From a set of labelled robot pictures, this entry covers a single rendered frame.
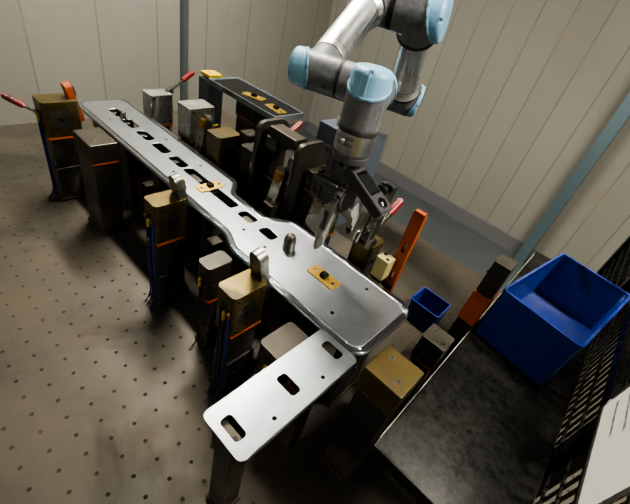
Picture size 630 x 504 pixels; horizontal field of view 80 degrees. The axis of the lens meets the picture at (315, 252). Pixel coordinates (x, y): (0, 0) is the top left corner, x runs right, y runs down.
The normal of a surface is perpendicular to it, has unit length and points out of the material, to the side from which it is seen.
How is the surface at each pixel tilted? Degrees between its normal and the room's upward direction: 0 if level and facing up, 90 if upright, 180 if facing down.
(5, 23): 90
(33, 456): 0
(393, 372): 0
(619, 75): 90
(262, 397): 0
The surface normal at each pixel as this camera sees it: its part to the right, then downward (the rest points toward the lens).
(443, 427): 0.22, -0.77
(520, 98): -0.68, 0.33
